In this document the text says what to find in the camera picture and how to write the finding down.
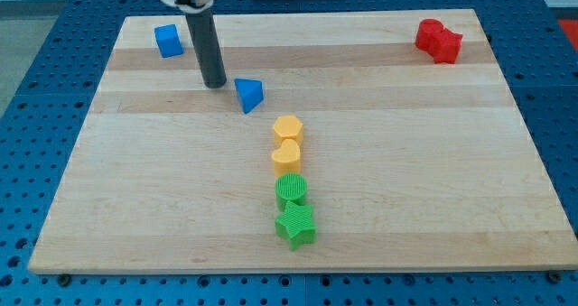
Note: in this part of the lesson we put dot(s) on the blue cube block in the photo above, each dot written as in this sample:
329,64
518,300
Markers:
168,40

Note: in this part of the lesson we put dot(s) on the yellow hexagon block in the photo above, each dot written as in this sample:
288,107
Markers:
287,127

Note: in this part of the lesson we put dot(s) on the red circle block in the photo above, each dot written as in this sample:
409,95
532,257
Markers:
427,28

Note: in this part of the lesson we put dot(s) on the red star block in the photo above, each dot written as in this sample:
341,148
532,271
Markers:
445,46

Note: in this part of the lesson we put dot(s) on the yellow heart block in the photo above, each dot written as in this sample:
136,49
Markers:
286,158

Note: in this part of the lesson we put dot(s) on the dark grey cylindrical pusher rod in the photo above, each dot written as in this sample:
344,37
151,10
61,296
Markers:
205,42

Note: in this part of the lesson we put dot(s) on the green circle block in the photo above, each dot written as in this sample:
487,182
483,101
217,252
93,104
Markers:
290,187

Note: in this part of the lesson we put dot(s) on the wooden board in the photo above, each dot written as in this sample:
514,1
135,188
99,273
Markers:
411,165

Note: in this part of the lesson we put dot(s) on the blue triangle block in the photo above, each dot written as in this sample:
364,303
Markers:
250,93

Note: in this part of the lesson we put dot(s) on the green star block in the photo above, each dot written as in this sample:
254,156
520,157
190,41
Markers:
296,225

